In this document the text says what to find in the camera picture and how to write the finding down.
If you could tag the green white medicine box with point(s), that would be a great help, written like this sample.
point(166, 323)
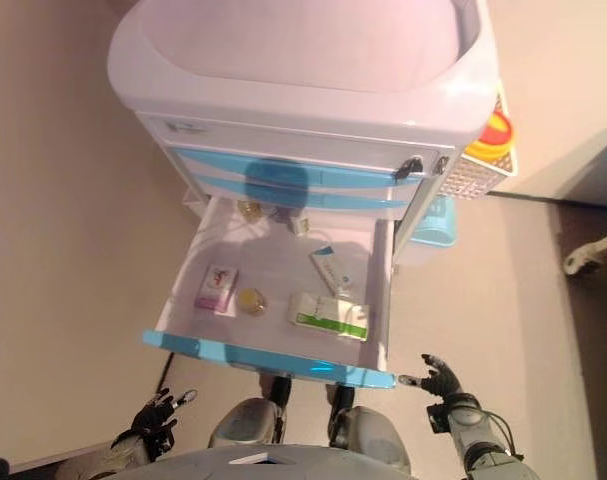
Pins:
point(323, 315)

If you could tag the light blue waste bin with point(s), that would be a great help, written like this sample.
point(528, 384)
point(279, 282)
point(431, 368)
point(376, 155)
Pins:
point(438, 225)

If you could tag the black silver robot right hand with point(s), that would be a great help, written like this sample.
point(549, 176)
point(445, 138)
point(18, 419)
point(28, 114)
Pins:
point(443, 382)

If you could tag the white mesh basket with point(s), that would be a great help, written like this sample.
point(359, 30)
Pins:
point(475, 180)

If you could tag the black cart lock key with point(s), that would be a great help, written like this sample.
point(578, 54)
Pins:
point(413, 165)

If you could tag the silver robot left leg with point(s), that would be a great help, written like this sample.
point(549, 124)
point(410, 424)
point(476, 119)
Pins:
point(243, 420)

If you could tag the pink white medicine box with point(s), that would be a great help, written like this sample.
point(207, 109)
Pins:
point(215, 287)

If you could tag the silver robot right leg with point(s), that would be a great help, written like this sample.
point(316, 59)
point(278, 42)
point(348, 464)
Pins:
point(368, 430)

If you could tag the yellowish clear medicine pack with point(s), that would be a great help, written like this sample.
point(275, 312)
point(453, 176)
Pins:
point(250, 209)

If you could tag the round yellow medicine container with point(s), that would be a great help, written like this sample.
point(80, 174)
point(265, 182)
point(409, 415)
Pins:
point(253, 301)

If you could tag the black silver robot left hand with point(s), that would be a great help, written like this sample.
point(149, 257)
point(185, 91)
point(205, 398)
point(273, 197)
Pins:
point(155, 420)

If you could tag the grey robot torso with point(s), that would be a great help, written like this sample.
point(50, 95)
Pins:
point(283, 462)

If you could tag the blue white cart drawer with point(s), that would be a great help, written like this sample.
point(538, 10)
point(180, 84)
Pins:
point(358, 202)
point(208, 345)
point(343, 175)

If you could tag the yellow red-lidded sharps container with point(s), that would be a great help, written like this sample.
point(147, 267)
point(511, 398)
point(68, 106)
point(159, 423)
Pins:
point(488, 147)

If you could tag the white blue medicine box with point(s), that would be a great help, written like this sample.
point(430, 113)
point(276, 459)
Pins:
point(330, 270)

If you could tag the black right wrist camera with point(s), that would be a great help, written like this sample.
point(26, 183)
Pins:
point(437, 419)

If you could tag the white medical cart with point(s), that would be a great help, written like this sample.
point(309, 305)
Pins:
point(293, 105)

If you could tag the metal cart side lock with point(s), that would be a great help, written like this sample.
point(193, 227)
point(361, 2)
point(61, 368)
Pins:
point(440, 165)

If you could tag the silver robot leg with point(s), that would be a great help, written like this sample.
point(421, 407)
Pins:
point(243, 420)
point(368, 430)

